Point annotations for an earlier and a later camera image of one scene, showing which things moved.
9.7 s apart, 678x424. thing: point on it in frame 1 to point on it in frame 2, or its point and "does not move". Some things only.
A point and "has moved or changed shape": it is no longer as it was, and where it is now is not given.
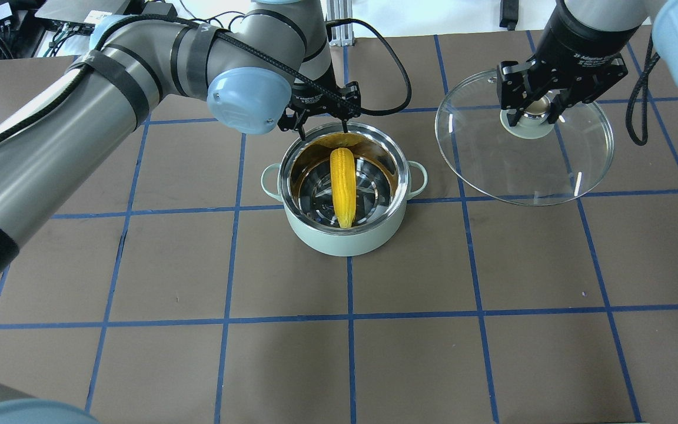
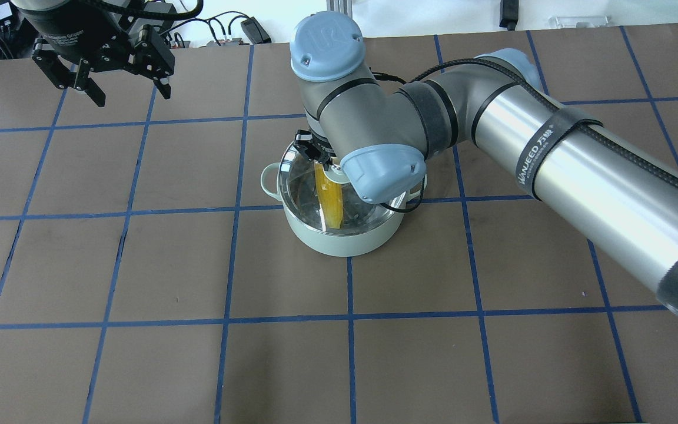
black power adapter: (509, 14) does not move
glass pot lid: (537, 163) has moved or changed shape
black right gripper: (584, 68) to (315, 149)
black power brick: (159, 9) does not move
